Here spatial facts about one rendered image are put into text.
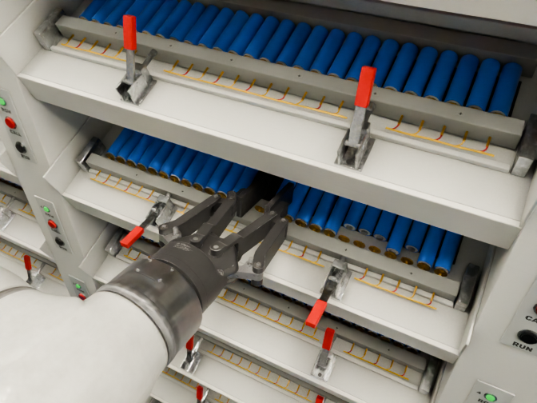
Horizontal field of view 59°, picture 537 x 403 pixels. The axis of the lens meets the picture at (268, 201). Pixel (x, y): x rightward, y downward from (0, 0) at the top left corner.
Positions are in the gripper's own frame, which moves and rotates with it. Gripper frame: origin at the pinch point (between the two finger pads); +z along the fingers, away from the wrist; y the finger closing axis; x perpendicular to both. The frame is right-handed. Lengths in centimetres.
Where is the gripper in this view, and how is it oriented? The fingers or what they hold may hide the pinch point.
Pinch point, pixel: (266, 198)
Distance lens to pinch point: 61.6
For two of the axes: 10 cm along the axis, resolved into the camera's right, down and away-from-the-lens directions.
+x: -0.8, 8.4, 5.4
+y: -8.8, -3.1, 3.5
